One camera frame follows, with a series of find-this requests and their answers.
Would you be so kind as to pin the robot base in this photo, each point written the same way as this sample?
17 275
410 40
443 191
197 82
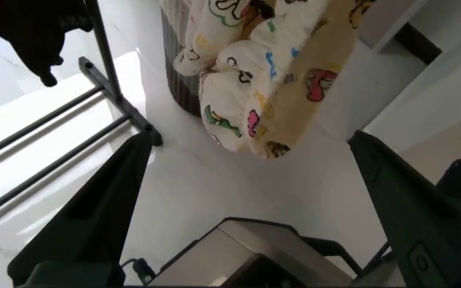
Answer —
234 256

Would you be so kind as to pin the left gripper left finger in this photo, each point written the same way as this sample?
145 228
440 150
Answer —
94 224

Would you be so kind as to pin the cream printed garment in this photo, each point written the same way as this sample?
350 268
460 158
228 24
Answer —
286 88

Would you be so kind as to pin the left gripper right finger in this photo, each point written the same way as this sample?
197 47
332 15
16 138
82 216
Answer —
426 224

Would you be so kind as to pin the white laundry basket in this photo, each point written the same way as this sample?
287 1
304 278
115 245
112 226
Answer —
180 88

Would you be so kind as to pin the black clothes rack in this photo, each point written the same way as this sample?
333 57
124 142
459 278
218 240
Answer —
106 60

